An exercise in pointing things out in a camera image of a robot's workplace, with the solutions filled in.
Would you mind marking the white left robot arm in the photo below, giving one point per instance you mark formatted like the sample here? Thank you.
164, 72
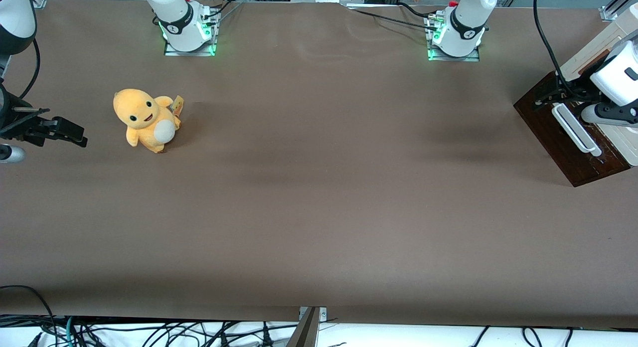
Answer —
463, 23

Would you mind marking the white microwave oven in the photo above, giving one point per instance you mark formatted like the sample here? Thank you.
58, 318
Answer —
598, 43

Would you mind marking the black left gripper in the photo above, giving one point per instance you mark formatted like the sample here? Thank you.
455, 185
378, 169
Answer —
569, 90

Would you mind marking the metal table edge bracket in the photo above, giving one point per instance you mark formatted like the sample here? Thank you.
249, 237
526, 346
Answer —
306, 332

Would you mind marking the yellow plush toy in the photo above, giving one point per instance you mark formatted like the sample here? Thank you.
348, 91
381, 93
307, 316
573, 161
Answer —
144, 117

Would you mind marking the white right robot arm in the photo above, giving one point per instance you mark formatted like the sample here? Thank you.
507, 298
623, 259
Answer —
179, 18

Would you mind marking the small aluminium corner bracket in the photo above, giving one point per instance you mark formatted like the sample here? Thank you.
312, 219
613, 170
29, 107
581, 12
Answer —
40, 0

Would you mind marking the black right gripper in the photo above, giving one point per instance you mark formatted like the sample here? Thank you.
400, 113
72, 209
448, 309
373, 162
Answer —
14, 124

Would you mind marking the aluminium frame profile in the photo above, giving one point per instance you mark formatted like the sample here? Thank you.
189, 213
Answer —
618, 5

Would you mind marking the dark brown wooden base board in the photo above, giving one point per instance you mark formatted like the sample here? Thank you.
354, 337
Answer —
553, 137

